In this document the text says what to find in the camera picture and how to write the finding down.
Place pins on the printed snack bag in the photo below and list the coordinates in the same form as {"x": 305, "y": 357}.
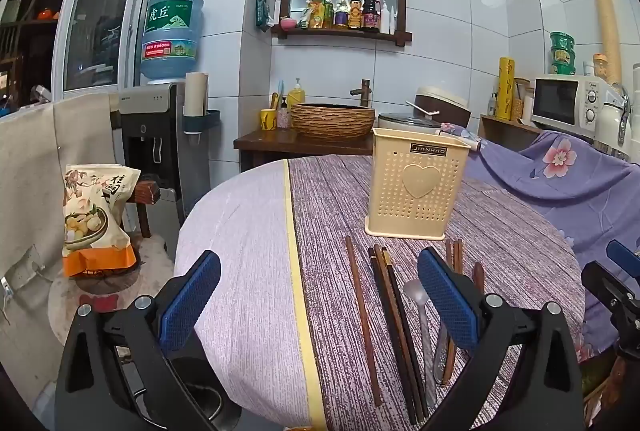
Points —
{"x": 97, "y": 221}

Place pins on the purple striped tablecloth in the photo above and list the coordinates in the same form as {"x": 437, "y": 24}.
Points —
{"x": 330, "y": 211}

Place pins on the wooden spoon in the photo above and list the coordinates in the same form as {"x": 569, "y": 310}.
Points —
{"x": 478, "y": 276}

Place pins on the bronze faucet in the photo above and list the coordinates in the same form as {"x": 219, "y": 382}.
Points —
{"x": 364, "y": 93}

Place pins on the yellow sauce packet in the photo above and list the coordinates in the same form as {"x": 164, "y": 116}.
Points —
{"x": 316, "y": 15}

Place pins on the dark soy sauce bottle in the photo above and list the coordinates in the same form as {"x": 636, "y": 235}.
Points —
{"x": 370, "y": 13}

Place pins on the cream plastic utensil holder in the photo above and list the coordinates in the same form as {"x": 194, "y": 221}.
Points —
{"x": 415, "y": 191}

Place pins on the pink bowl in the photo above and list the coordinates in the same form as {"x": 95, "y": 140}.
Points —
{"x": 287, "y": 23}

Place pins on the sliding glass window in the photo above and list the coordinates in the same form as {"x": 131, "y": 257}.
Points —
{"x": 100, "y": 21}

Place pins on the woven brown basin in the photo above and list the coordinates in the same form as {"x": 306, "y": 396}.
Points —
{"x": 332, "y": 123}

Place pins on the green wall packet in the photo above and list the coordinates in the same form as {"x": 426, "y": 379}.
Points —
{"x": 262, "y": 11}

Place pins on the reddish wooden chopstick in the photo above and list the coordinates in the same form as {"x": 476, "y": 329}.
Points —
{"x": 449, "y": 256}
{"x": 362, "y": 326}
{"x": 458, "y": 256}

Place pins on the brown white rice cooker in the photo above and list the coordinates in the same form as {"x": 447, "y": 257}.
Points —
{"x": 450, "y": 103}

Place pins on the yellow cup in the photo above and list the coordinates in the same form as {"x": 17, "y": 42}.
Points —
{"x": 268, "y": 120}

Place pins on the grey water dispenser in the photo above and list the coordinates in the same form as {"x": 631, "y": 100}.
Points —
{"x": 150, "y": 146}

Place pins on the wooden side cabinet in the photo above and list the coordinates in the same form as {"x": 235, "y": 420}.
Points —
{"x": 500, "y": 128}

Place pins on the beige draped cloth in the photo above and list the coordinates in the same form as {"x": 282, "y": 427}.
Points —
{"x": 30, "y": 186}

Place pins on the dark wooden display shelf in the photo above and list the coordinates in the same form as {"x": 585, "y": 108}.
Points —
{"x": 25, "y": 36}

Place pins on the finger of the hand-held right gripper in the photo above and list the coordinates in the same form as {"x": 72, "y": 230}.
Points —
{"x": 607, "y": 291}
{"x": 622, "y": 256}

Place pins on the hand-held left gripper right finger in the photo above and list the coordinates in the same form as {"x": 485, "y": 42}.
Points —
{"x": 447, "y": 298}

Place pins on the white kettle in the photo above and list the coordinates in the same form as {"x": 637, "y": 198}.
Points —
{"x": 612, "y": 118}

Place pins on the yellow soap bottle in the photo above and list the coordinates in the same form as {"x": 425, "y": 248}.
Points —
{"x": 296, "y": 95}

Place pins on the purple floral cloth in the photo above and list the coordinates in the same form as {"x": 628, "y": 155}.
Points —
{"x": 565, "y": 191}

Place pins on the pale lilac tablecloth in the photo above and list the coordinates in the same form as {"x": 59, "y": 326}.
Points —
{"x": 250, "y": 236}

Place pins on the small pink bottle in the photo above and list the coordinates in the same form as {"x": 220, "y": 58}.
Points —
{"x": 283, "y": 116}

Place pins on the metal spoon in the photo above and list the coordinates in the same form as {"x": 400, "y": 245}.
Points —
{"x": 441, "y": 356}

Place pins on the yellow oil bottle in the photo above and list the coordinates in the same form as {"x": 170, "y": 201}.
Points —
{"x": 328, "y": 13}

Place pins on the blue water jug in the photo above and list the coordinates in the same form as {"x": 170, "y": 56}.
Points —
{"x": 172, "y": 36}

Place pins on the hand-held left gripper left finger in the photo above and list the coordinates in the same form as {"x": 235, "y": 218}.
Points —
{"x": 192, "y": 296}

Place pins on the dark labelled sauce bottle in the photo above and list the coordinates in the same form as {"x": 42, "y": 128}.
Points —
{"x": 341, "y": 13}

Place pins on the wooden washstand counter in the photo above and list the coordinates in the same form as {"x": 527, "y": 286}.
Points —
{"x": 265, "y": 146}

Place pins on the white plastic bottle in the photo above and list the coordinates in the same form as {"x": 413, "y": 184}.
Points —
{"x": 385, "y": 18}

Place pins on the tall beige rolled mat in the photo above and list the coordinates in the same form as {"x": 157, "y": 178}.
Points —
{"x": 607, "y": 26}

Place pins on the dark wooden stool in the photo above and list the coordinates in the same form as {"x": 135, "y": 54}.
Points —
{"x": 145, "y": 201}

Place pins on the clear plastic spoon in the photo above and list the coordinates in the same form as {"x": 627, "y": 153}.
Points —
{"x": 415, "y": 293}

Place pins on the white microwave oven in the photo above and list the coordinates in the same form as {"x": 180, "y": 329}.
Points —
{"x": 565, "y": 103}

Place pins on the amber sauce bottle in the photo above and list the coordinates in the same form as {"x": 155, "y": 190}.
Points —
{"x": 355, "y": 13}

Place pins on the yellow printed roll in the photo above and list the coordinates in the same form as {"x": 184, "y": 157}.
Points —
{"x": 505, "y": 88}

